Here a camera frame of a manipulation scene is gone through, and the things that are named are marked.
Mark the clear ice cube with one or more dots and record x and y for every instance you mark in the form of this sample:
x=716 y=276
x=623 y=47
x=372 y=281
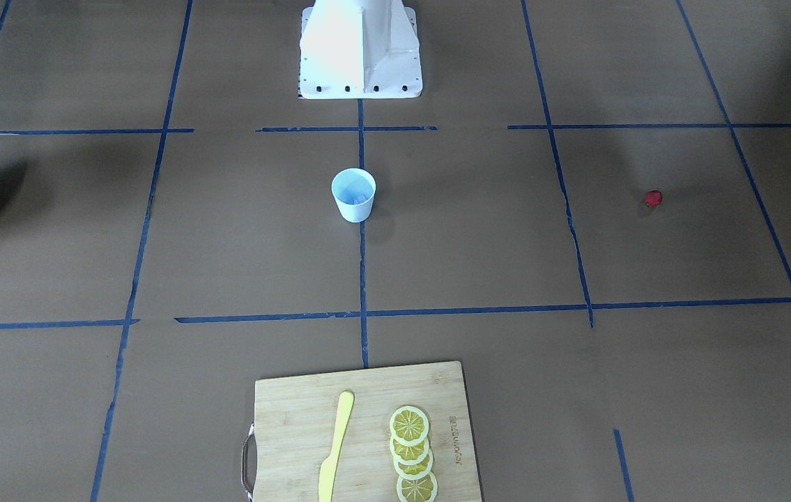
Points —
x=358 y=198

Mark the red strawberry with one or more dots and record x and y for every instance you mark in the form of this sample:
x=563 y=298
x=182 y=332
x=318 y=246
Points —
x=653 y=198

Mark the light blue plastic cup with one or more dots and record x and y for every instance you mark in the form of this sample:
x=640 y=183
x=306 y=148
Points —
x=354 y=191

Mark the yellow plastic knife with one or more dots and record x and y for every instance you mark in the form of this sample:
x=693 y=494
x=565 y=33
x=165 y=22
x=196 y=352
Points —
x=328 y=468

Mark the lemon slice top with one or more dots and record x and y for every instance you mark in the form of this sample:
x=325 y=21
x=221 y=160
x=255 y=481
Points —
x=409 y=426

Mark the lemon slice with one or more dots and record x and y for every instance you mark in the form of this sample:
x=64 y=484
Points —
x=409 y=426
x=414 y=471
x=424 y=488
x=409 y=454

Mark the bamboo cutting board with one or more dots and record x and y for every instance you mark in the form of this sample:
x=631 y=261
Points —
x=291 y=433

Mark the lemon slice bottom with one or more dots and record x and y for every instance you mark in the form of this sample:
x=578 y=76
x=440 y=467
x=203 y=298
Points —
x=424 y=488

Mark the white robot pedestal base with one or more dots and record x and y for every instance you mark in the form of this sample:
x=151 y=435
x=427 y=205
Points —
x=359 y=50

